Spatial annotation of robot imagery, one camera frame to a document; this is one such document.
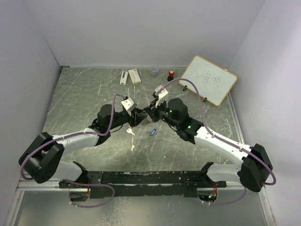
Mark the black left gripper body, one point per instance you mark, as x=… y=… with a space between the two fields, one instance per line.
x=122 y=118

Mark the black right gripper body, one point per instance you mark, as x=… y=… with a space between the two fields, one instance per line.
x=161 y=112

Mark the blue key tag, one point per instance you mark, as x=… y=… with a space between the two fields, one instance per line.
x=153 y=132

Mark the metal key holder red handle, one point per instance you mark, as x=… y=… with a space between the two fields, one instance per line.
x=146 y=121

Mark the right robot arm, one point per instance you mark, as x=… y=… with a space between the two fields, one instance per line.
x=250 y=166

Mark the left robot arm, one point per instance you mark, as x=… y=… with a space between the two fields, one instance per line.
x=42 y=159

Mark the red black stamp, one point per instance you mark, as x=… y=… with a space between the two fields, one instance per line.
x=170 y=75

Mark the green white staple box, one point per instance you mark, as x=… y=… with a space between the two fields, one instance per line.
x=135 y=78

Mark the white stapler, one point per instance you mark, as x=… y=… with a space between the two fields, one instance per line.
x=123 y=78

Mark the clear jar of clips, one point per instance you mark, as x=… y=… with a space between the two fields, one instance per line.
x=154 y=70

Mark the yellow framed whiteboard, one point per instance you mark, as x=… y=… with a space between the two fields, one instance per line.
x=213 y=82

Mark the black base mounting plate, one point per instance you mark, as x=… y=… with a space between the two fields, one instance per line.
x=152 y=183

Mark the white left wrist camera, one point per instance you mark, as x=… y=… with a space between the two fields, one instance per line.
x=129 y=105

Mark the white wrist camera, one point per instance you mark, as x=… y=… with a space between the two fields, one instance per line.
x=160 y=95
x=129 y=105

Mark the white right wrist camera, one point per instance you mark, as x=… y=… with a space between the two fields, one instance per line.
x=160 y=95

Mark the aluminium rail frame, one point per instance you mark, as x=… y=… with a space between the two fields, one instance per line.
x=135 y=167

